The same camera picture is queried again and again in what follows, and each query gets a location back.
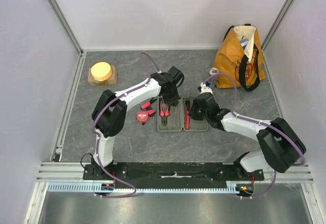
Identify pink tape measure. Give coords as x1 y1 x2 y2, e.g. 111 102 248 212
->
137 111 149 125

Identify pink utility knife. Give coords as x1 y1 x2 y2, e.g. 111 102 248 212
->
184 100 191 130

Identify yellow tote bag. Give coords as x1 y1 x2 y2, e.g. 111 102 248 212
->
212 24 265 92

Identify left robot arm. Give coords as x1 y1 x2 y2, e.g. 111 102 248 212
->
92 66 184 180

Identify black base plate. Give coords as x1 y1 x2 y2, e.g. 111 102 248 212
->
83 162 264 183

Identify yellow round sponge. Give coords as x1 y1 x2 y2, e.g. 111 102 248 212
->
91 62 112 82

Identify grey cable duct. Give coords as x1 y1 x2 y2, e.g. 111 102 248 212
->
47 182 239 194

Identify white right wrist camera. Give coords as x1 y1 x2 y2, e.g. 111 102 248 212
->
198 82 212 94

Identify pink handled pliers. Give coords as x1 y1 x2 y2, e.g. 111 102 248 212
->
159 100 170 127

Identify energy drink can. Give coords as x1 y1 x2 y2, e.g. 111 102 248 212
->
206 68 219 89

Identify hex keys in pink holder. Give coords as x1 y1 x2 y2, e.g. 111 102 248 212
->
140 98 157 117

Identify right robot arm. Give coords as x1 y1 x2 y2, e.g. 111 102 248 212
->
189 92 306 180

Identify grey plastic tool case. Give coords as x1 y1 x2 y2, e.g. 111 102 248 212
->
157 95 209 132

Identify pink handled screwdriver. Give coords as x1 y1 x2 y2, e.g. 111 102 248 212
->
173 106 179 127

